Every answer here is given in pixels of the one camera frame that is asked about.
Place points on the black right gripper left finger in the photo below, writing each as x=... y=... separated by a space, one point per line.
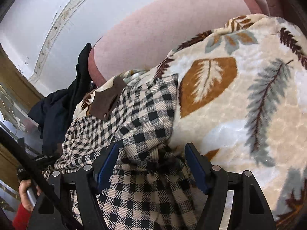
x=69 y=201

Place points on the black beige checkered shirt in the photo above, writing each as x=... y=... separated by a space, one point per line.
x=151 y=186

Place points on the dark navy clothing pile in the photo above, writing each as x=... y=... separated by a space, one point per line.
x=54 y=113

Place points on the person's left hand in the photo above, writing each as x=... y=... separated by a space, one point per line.
x=24 y=192

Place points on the wooden cabinet with glass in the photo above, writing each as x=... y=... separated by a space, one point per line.
x=17 y=98

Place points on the leaf patterned fleece blanket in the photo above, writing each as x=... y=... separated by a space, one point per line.
x=241 y=100

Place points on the pink mattress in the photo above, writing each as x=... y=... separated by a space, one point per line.
x=144 y=38

